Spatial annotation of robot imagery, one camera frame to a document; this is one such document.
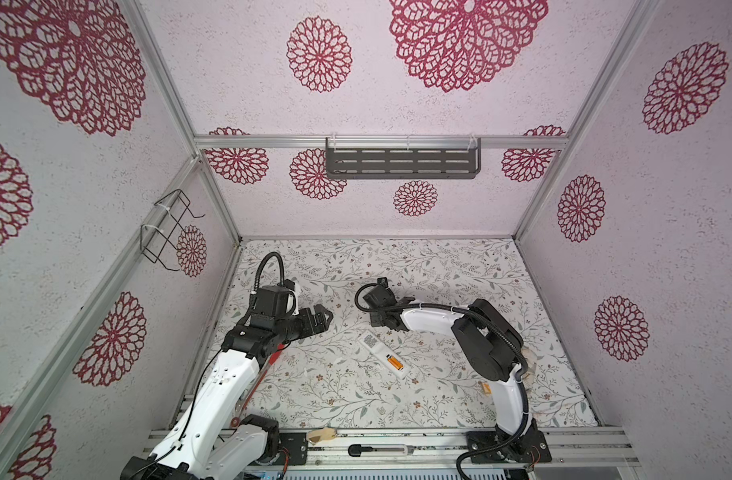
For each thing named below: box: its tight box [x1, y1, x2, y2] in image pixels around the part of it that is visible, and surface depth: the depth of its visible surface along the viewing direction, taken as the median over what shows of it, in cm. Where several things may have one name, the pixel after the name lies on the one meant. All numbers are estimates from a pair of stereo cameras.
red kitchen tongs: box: [231, 343, 285, 428], surface depth 85 cm
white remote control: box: [358, 330, 411, 380], surface depth 92 cm
